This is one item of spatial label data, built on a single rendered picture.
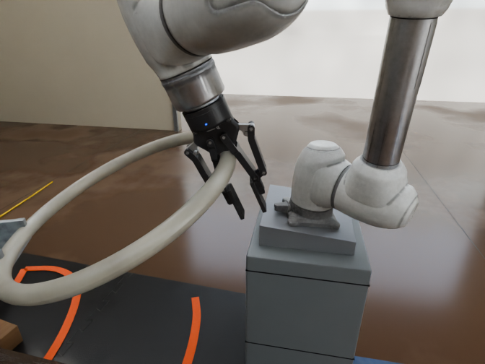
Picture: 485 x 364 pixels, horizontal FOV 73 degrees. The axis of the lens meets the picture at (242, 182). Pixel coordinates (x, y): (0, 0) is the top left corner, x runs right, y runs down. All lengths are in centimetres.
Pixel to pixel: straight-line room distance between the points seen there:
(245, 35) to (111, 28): 543
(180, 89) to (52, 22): 585
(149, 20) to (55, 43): 589
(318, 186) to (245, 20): 78
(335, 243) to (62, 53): 569
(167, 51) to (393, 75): 57
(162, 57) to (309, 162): 69
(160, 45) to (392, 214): 76
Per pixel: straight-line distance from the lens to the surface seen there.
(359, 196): 101
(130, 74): 571
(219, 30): 39
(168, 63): 50
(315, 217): 115
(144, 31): 50
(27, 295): 55
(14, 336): 216
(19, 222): 82
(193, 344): 189
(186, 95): 52
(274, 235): 113
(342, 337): 132
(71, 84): 632
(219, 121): 54
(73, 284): 50
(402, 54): 88
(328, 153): 107
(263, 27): 37
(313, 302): 121
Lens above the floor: 147
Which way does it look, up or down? 24 degrees down
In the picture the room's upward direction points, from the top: straight up
